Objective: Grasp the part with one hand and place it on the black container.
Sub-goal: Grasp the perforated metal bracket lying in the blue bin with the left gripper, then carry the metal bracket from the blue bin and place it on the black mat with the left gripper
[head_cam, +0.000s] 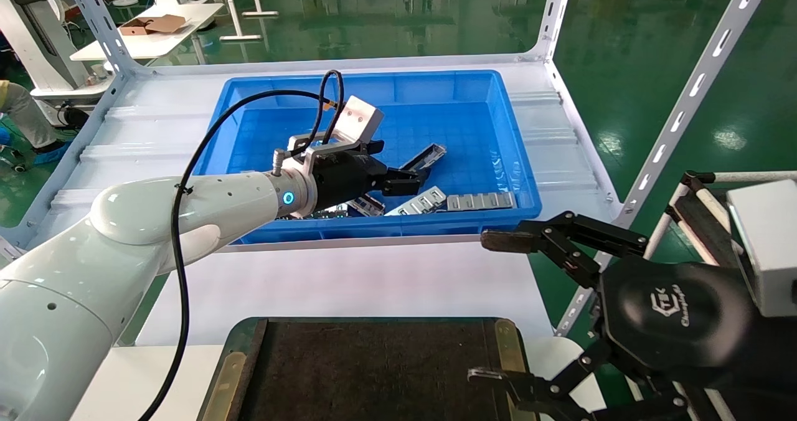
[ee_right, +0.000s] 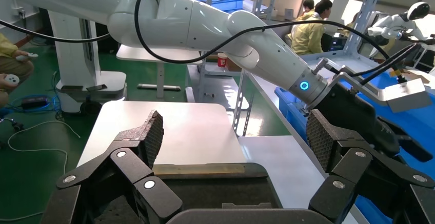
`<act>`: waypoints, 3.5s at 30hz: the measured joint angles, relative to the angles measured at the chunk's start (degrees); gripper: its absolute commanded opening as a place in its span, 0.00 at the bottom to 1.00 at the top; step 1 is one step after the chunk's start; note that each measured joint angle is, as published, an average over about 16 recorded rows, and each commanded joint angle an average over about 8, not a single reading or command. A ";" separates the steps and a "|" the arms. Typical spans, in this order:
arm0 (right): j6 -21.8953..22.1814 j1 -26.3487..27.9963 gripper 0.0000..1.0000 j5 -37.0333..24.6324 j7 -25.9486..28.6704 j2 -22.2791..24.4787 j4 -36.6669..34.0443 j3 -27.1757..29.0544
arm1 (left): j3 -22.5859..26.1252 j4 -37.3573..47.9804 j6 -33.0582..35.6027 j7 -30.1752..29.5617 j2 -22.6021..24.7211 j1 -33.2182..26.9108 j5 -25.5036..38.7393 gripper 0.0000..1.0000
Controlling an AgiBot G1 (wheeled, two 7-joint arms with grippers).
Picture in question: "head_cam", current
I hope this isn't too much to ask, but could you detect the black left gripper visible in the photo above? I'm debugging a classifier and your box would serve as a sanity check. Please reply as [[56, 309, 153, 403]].
[[310, 140, 432, 214]]

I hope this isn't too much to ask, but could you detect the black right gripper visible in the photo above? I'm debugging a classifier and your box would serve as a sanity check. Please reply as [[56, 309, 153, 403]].
[[467, 211, 766, 421]]

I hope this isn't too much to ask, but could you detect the metal channel part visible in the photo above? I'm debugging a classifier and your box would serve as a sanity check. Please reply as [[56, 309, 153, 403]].
[[398, 144, 448, 174]]

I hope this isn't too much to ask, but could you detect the black container tray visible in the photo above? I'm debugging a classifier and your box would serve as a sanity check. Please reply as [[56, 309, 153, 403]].
[[198, 316, 537, 421]]

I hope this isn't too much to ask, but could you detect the dark diagonal metal channel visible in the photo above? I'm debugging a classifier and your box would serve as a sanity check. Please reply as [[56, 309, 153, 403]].
[[347, 194, 385, 217]]

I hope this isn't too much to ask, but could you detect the blue plastic bin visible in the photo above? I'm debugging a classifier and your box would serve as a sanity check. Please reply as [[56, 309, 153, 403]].
[[192, 70, 541, 245]]

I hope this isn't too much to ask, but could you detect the flat grey metal plate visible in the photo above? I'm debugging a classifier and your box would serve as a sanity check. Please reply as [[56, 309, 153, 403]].
[[446, 191, 517, 212]]

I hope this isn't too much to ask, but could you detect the black cart pad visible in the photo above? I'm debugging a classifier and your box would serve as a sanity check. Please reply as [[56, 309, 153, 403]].
[[671, 192, 742, 270]]

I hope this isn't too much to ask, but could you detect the white metal rack shelf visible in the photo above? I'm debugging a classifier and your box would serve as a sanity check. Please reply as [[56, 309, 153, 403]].
[[12, 57, 623, 260]]

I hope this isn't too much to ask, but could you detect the white table with cardboard box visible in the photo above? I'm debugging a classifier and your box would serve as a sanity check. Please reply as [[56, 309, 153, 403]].
[[70, 2, 225, 62]]

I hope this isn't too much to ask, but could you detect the open cardboard box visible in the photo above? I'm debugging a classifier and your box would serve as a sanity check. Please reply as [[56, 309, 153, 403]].
[[118, 14, 189, 36]]

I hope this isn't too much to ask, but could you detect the blue shoe cover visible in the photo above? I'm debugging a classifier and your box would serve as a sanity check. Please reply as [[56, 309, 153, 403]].
[[34, 142, 70, 165]]

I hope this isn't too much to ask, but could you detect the person in white clothing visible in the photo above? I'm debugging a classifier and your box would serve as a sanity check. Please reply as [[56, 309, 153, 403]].
[[0, 80, 69, 168]]

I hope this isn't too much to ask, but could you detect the white machine base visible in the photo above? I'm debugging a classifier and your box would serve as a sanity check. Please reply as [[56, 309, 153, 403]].
[[0, 0, 116, 110]]

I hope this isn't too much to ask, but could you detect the flat ribbed metal bracket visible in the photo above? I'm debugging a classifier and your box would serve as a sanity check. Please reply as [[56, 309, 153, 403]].
[[385, 186, 448, 217]]

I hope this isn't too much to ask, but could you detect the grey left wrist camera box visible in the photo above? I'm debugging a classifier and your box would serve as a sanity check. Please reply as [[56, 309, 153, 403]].
[[334, 95, 385, 146]]

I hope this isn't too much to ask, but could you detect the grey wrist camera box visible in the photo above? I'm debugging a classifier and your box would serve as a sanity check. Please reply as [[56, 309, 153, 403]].
[[727, 179, 797, 318], [334, 95, 385, 146]]

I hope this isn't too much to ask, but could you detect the long flat metal bracket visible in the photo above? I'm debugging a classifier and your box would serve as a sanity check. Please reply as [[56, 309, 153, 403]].
[[277, 204, 349, 220]]

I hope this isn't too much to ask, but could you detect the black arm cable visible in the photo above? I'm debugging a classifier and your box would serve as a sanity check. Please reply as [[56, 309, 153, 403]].
[[138, 69, 346, 421]]

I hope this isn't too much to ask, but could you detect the white pedestal table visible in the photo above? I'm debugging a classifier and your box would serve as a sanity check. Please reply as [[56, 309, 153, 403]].
[[193, 0, 279, 42]]

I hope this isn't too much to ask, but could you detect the white perforated rack post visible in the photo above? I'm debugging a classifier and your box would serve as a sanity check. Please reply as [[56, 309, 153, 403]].
[[61, 0, 139, 76], [554, 0, 782, 338], [528, 0, 575, 62]]

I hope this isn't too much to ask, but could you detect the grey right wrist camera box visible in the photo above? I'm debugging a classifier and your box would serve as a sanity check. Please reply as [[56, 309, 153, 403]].
[[727, 179, 797, 318]]

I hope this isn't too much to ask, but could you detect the white pipe cart frame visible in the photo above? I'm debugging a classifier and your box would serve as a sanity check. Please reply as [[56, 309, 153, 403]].
[[644, 171, 797, 421]]

